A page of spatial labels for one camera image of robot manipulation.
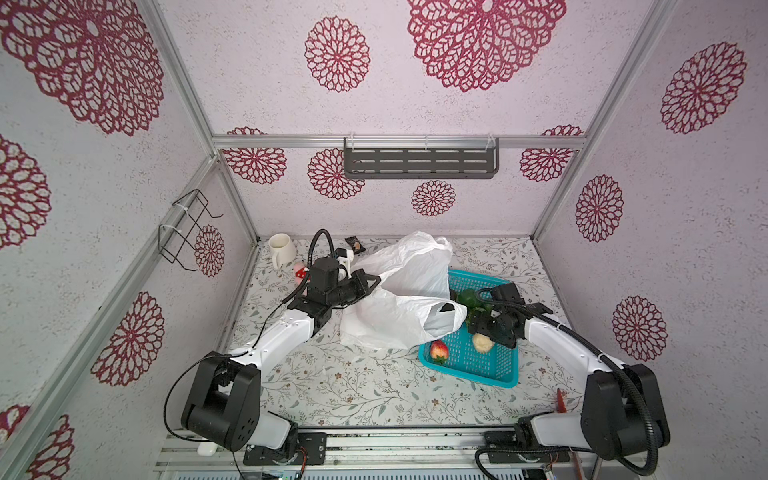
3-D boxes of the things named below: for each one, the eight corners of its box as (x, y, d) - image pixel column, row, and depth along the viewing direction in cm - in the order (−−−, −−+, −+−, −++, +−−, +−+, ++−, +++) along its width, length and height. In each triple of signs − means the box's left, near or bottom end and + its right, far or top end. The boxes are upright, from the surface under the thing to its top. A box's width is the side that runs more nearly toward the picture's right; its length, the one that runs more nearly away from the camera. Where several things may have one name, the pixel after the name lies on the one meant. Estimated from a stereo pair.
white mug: (270, 271, 112) (262, 256, 106) (277, 248, 120) (271, 232, 113) (291, 271, 112) (285, 256, 106) (296, 248, 120) (291, 232, 113)
